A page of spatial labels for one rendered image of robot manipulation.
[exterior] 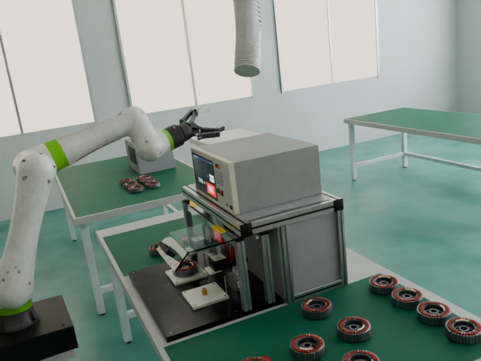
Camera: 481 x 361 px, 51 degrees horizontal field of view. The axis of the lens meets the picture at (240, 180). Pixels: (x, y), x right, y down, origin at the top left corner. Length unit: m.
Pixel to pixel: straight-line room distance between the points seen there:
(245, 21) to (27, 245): 1.99
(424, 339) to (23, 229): 1.35
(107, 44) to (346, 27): 3.53
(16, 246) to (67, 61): 4.86
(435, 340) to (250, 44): 2.05
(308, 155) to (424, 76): 7.11
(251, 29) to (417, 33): 5.90
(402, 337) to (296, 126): 6.00
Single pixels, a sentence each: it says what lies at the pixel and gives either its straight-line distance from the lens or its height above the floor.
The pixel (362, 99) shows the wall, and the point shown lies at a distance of 8.22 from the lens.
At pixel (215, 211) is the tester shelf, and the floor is 1.10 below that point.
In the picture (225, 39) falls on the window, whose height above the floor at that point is 1.81.
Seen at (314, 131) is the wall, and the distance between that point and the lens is 7.76.
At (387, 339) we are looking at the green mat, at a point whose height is 0.75.
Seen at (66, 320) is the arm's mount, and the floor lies 0.83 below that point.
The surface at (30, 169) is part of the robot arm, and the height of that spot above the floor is 1.42.
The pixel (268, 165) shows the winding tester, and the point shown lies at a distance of 1.91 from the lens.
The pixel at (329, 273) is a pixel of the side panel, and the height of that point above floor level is 0.81.
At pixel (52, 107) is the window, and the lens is 6.52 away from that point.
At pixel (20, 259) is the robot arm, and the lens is 1.82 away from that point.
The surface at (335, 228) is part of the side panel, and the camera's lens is 2.02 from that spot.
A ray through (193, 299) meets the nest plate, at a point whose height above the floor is 0.78.
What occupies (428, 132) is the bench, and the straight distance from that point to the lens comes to 5.04.
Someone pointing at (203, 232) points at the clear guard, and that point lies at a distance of 1.91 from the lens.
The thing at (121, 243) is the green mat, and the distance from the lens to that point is 2.87.
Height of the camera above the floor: 1.73
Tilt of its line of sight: 15 degrees down
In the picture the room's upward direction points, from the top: 7 degrees counter-clockwise
